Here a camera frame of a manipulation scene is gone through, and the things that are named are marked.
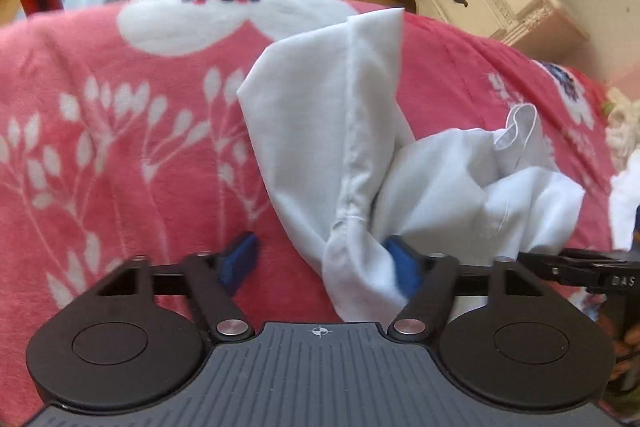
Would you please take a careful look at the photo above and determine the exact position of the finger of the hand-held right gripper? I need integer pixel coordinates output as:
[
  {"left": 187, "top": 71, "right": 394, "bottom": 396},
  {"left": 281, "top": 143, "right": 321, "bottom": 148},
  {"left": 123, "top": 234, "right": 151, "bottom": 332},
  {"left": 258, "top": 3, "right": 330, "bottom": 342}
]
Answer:
[{"left": 517, "top": 250, "right": 602, "bottom": 290}]

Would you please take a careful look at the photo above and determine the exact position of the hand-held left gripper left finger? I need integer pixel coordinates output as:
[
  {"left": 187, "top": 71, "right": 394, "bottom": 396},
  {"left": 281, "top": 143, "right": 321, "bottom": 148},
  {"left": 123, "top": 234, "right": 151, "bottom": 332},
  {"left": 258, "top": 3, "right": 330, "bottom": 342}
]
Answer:
[{"left": 94, "top": 232, "right": 261, "bottom": 342}]

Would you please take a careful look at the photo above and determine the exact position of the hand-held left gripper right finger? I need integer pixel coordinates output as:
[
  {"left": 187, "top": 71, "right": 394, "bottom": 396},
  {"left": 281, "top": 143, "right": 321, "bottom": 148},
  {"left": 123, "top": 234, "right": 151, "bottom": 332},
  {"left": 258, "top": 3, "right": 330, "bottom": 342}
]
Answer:
[{"left": 384, "top": 235, "right": 546, "bottom": 343}]

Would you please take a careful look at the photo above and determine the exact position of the white shirt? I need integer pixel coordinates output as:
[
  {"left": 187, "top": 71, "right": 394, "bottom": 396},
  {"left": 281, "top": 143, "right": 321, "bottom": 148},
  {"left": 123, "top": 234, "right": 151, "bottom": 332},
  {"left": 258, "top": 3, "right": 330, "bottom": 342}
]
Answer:
[{"left": 236, "top": 8, "right": 586, "bottom": 324}]

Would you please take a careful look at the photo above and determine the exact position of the person's right hand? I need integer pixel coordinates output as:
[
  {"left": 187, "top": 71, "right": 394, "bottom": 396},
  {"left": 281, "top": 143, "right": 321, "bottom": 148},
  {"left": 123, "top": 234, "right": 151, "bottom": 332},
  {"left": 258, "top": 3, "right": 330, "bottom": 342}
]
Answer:
[{"left": 614, "top": 336, "right": 640, "bottom": 380}]

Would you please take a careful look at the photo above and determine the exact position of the cream knitted cloth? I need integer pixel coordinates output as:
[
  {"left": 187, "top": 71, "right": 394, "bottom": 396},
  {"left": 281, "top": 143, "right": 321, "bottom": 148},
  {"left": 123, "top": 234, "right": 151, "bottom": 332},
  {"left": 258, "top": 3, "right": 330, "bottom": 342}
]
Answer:
[{"left": 602, "top": 87, "right": 640, "bottom": 168}]

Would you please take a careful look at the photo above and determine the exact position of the pink floral blanket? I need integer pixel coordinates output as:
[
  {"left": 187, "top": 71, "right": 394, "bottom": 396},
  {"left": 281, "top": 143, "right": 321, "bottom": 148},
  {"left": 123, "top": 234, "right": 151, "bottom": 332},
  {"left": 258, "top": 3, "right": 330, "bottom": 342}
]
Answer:
[{"left": 0, "top": 0, "right": 623, "bottom": 413}]

